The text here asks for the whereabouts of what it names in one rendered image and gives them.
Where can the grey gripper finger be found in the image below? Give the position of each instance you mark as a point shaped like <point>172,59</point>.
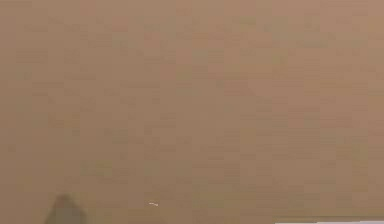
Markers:
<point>153,203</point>

